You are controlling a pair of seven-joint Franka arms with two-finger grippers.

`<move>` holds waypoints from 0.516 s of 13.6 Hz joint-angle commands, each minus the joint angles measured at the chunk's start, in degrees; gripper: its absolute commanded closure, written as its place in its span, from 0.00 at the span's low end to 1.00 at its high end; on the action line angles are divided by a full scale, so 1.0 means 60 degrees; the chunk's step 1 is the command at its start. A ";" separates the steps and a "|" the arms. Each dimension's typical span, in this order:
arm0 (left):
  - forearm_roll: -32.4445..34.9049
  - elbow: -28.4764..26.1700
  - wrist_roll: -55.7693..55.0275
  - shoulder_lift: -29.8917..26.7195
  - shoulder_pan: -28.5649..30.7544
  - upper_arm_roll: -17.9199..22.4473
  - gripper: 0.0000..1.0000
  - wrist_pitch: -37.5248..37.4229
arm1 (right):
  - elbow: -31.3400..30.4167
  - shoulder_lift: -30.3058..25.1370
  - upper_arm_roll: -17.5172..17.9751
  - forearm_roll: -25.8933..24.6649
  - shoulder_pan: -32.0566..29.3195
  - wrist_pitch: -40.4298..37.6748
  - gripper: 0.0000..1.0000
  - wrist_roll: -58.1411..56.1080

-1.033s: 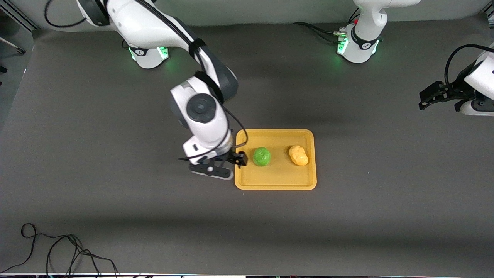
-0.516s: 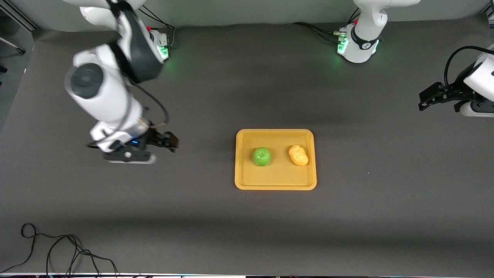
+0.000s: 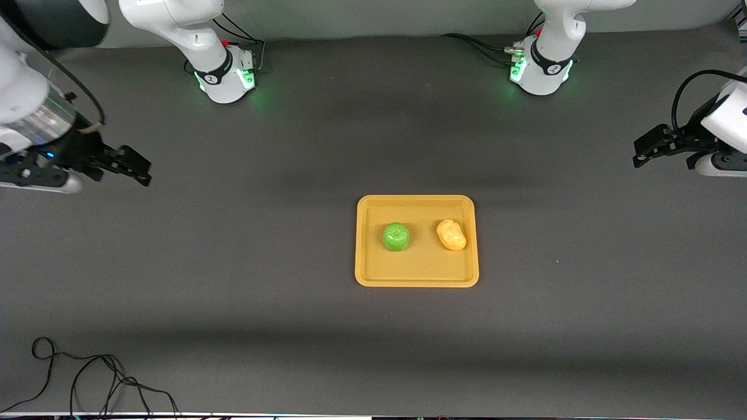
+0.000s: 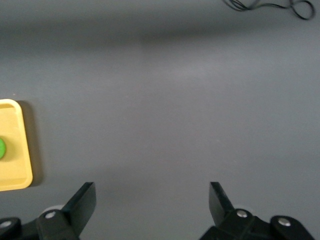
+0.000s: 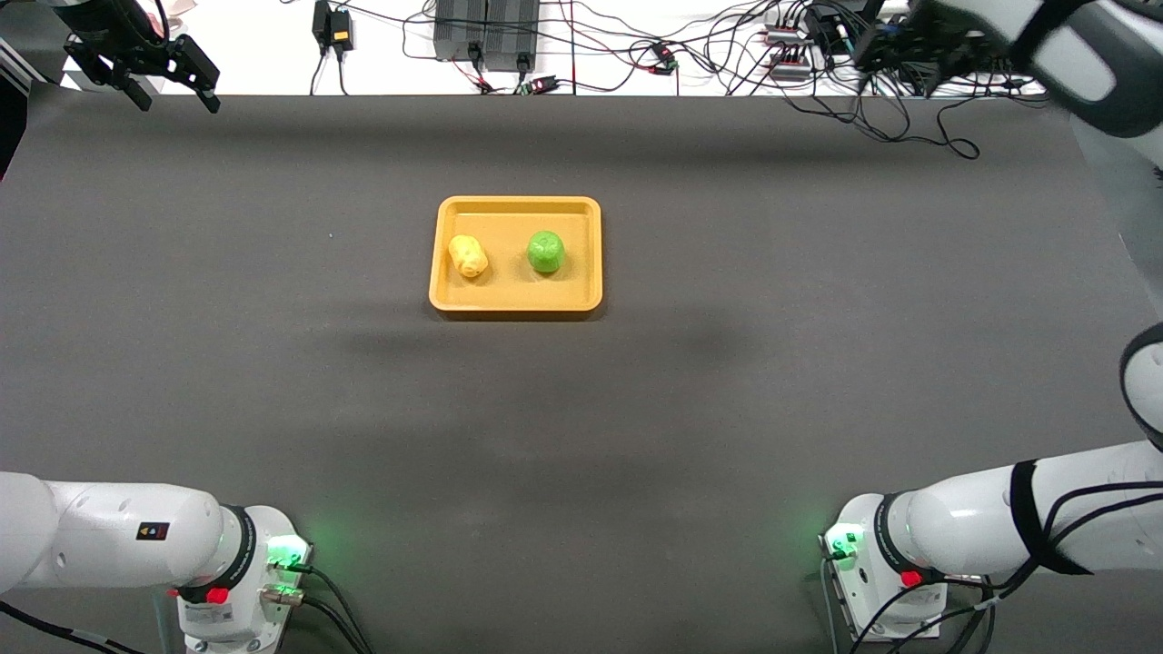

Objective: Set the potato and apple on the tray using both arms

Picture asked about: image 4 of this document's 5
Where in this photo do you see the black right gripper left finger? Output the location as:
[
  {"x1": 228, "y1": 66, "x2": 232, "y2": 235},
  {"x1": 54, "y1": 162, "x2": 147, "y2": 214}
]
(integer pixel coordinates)
[{"x1": 36, "y1": 181, "x2": 97, "y2": 240}]

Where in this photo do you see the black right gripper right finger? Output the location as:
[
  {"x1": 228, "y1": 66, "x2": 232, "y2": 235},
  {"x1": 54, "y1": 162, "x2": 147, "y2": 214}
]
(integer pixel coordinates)
[{"x1": 198, "y1": 181, "x2": 256, "y2": 240}]

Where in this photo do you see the green apple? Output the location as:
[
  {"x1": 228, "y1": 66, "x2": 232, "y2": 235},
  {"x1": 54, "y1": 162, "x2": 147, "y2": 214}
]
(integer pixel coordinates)
[{"x1": 0, "y1": 138, "x2": 7, "y2": 160}]

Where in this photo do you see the yellow plastic tray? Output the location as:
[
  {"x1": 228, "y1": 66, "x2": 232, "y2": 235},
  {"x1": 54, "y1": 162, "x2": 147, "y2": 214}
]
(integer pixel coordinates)
[{"x1": 0, "y1": 98, "x2": 34, "y2": 192}]

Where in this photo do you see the dark grey table mat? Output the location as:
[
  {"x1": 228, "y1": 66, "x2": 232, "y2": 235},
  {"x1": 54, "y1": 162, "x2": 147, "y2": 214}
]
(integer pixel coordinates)
[{"x1": 0, "y1": 0, "x2": 320, "y2": 240}]

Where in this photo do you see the thin black loose cable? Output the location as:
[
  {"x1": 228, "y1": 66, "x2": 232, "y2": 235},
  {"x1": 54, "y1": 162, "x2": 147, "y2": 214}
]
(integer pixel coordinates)
[{"x1": 222, "y1": 0, "x2": 315, "y2": 21}]

